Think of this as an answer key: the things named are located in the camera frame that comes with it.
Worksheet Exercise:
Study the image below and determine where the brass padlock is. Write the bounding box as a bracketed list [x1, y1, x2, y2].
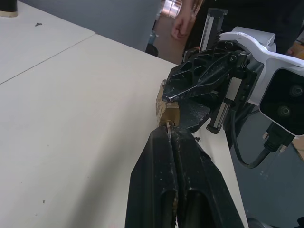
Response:
[153, 79, 181, 127]

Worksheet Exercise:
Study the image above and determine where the brown cardboard box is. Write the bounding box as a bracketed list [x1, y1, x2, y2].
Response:
[291, 135, 304, 163]

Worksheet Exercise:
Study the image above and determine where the black round bin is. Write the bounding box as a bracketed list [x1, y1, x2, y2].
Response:
[144, 44, 159, 57]

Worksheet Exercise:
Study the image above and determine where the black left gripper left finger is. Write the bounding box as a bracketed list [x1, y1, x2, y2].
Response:
[124, 125, 178, 228]

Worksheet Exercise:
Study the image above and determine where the clear plastic water bottle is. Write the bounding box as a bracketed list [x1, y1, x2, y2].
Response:
[148, 30, 159, 46]

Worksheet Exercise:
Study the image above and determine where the bystander in dark clothes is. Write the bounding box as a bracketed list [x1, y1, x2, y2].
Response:
[179, 0, 304, 57]

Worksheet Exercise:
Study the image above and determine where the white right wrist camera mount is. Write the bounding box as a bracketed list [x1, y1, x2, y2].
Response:
[218, 26, 304, 138]

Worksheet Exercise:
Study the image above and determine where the bystander bare hand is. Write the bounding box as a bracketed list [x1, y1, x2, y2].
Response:
[170, 6, 193, 39]

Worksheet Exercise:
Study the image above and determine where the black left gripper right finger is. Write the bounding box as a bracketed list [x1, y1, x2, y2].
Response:
[170, 127, 245, 228]

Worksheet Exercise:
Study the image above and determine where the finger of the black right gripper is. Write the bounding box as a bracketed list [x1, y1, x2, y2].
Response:
[177, 96, 211, 131]
[161, 47, 250, 104]

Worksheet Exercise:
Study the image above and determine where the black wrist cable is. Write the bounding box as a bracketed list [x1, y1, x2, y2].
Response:
[227, 104, 293, 170]

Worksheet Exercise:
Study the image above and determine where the black cylinder with tan base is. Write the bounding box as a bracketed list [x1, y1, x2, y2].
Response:
[0, 0, 19, 18]

